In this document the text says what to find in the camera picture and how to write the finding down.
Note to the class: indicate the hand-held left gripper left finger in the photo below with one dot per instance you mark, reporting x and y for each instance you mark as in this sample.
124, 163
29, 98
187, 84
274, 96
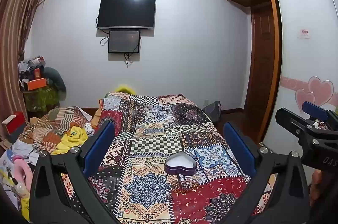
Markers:
101, 144

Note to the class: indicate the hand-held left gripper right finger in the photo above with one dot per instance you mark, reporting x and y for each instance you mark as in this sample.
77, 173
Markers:
237, 144

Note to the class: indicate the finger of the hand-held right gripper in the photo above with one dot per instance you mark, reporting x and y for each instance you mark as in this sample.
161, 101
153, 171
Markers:
290, 121
315, 110

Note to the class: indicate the purple heart-shaped box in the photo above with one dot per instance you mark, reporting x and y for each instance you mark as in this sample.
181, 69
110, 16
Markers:
181, 163

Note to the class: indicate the person's right hand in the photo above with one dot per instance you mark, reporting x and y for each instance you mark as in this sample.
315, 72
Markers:
315, 188

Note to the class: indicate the yellow cloth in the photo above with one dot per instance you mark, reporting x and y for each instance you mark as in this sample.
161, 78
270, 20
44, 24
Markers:
71, 138

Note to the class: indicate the grey bag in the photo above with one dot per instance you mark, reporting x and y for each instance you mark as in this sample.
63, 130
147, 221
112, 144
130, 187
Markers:
212, 110

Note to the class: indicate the patchwork patterned blanket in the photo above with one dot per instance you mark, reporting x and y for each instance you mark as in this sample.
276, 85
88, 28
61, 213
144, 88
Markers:
148, 134

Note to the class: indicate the striped orange blanket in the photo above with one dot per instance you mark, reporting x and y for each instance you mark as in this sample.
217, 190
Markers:
52, 123

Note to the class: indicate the yellow pillow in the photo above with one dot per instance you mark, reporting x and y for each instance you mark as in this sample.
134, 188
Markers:
125, 89

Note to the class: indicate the brown wooden door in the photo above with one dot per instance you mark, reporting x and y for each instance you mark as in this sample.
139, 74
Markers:
261, 60

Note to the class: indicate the green patterned cloth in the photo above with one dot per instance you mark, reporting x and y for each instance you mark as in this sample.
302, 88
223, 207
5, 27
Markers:
41, 101

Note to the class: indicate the pink plush toy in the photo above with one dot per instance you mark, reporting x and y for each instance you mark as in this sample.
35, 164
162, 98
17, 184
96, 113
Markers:
21, 168

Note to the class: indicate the orange box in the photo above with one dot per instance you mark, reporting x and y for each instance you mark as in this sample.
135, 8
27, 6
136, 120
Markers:
37, 83

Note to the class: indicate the red and white box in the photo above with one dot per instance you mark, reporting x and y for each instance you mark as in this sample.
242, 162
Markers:
14, 122

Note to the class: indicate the pile of clutter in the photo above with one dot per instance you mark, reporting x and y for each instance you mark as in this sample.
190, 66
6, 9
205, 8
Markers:
30, 66

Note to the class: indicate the brown striped curtain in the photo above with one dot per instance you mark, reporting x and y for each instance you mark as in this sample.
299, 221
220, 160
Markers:
15, 28

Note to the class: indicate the small red wall sticker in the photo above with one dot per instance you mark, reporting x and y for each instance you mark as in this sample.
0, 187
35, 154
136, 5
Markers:
304, 33

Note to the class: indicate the small black wall monitor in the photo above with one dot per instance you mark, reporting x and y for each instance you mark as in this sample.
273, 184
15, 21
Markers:
123, 41

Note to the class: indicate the black wall television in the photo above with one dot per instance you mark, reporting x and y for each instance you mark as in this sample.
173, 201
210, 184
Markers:
126, 12

